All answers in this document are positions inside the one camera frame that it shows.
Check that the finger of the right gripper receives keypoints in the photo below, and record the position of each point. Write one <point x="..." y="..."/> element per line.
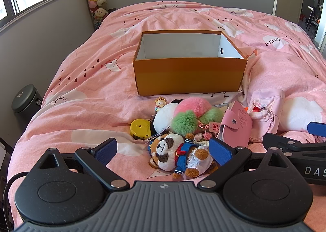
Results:
<point x="290" y="145"/>
<point x="317" y="129"/>

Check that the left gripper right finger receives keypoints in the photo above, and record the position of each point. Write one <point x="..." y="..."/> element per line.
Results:
<point x="231" y="161"/>

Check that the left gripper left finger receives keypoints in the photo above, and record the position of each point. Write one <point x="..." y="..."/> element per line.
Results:
<point x="95" y="160"/>

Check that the pink leather card holder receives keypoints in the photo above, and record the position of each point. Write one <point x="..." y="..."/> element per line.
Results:
<point x="235" y="127"/>

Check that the pink fabric pouch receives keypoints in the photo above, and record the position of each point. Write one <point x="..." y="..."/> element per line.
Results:
<point x="265" y="106"/>

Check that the yellow tape measure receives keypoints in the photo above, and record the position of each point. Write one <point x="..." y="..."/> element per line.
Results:
<point x="140" y="129"/>

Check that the pink green pompom peach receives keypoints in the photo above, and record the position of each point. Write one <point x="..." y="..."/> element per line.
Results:
<point x="191" y="112"/>

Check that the red panda sailor plush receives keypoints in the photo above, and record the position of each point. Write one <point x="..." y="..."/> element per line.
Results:
<point x="181" y="156"/>

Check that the white ice cream plush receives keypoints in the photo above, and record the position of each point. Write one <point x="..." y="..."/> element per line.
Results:
<point x="162" y="119"/>

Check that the small crowned figurine magnet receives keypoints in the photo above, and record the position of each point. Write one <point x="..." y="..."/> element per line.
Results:
<point x="159" y="103"/>

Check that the black round bin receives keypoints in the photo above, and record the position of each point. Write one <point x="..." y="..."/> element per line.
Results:
<point x="27" y="103"/>

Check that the orange cardboard box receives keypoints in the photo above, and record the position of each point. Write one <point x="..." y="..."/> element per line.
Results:
<point x="187" y="61"/>

